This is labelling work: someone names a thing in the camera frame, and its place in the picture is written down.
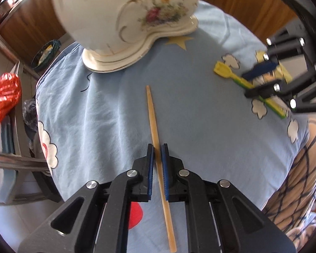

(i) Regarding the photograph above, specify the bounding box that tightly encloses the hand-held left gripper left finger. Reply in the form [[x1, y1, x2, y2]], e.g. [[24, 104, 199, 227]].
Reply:
[[20, 144, 155, 253]]

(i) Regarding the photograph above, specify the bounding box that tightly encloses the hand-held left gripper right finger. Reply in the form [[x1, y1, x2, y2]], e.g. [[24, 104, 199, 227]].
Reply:
[[161, 144, 297, 253]]

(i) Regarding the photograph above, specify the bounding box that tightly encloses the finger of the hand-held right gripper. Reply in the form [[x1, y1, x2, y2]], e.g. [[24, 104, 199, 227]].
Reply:
[[244, 65, 316, 111], [242, 37, 306, 82]]

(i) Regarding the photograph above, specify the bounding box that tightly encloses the yellow plastic tulip spoon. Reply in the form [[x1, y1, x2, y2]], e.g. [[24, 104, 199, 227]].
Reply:
[[213, 61, 289, 119]]

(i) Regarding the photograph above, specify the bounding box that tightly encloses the beige chopstick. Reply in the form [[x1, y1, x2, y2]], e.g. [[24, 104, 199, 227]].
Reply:
[[146, 85, 177, 253]]

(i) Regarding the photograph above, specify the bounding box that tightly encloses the cream floral ceramic utensil holder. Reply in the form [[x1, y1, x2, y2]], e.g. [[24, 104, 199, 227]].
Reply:
[[46, 0, 201, 56]]

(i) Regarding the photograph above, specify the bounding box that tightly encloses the blue cartoon printed cloth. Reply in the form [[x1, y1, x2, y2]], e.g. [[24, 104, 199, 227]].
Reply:
[[35, 0, 310, 253]]

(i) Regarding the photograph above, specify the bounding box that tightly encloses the wooden cabinet side panel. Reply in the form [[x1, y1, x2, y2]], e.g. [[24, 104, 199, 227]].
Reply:
[[200, 0, 299, 48]]

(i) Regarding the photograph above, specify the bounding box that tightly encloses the person's plaid clothing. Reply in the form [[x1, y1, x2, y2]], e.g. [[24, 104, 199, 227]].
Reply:
[[262, 120, 316, 238]]

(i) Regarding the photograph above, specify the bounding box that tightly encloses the cream ceramic drip tray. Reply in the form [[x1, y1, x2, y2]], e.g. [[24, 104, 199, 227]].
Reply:
[[82, 14, 199, 74]]

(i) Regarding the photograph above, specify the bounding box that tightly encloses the dark plastic bag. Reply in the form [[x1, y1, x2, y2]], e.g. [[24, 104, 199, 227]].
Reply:
[[22, 99, 39, 141]]

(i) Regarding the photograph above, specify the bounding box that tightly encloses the metal rack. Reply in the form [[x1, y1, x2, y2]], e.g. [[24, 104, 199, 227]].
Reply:
[[0, 26, 61, 203]]

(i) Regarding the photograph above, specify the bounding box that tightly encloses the stack of blue trays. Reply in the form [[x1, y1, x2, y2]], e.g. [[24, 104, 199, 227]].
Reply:
[[0, 116, 17, 154]]

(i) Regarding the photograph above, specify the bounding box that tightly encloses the dark green bowl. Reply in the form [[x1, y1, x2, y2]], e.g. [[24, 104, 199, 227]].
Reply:
[[31, 40, 62, 71]]

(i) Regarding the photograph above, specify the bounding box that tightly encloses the red plastic bag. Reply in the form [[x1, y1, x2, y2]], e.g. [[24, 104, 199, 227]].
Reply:
[[0, 72, 22, 151]]

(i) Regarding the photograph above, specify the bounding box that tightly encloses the wooden kitchen cabinet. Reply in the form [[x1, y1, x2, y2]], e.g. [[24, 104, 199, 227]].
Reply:
[[0, 0, 77, 64]]

